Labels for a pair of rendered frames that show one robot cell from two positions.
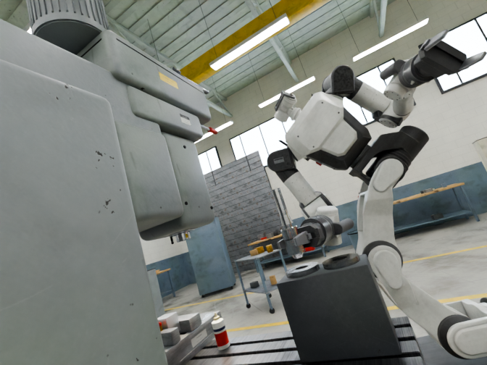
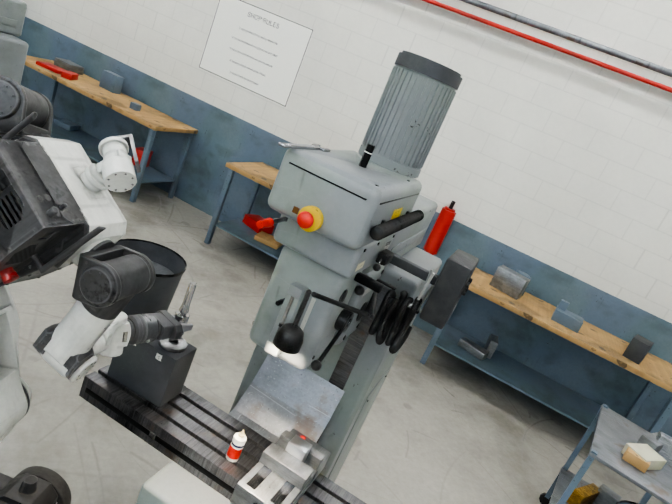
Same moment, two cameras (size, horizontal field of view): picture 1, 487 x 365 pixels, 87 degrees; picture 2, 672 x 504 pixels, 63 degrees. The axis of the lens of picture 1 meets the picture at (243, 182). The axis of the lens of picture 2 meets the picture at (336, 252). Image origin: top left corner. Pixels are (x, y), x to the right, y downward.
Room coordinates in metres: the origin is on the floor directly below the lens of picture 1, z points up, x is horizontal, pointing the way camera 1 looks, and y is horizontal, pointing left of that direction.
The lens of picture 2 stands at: (2.32, 0.06, 2.09)
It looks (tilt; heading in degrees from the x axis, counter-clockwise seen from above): 17 degrees down; 172
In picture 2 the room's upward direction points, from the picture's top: 23 degrees clockwise
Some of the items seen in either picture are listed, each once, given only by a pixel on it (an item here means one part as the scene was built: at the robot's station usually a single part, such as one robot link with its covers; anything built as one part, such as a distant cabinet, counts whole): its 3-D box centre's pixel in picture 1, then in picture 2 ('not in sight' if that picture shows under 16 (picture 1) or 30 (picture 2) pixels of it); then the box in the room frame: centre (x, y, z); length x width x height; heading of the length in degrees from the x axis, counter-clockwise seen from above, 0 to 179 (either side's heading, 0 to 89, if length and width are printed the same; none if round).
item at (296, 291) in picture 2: not in sight; (285, 319); (0.96, 0.20, 1.45); 0.04 x 0.04 x 0.21; 66
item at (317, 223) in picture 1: (309, 235); (154, 327); (0.78, -0.14, 1.18); 0.13 x 0.12 x 0.10; 49
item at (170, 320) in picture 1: (167, 325); (297, 451); (0.93, 0.39, 1.03); 0.06 x 0.05 x 0.06; 65
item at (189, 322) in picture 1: (180, 324); (286, 465); (0.98, 0.37, 1.01); 0.15 x 0.06 x 0.04; 65
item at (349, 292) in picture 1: (334, 303); (152, 359); (0.69, -0.13, 1.02); 0.22 x 0.12 x 0.20; 68
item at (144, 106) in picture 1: (147, 130); (338, 234); (0.83, 0.27, 1.68); 0.34 x 0.24 x 0.10; 156
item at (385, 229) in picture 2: not in sight; (399, 222); (0.89, 0.40, 1.79); 0.45 x 0.04 x 0.04; 156
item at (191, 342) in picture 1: (177, 337); (286, 470); (0.95, 0.38, 0.97); 0.35 x 0.15 x 0.11; 155
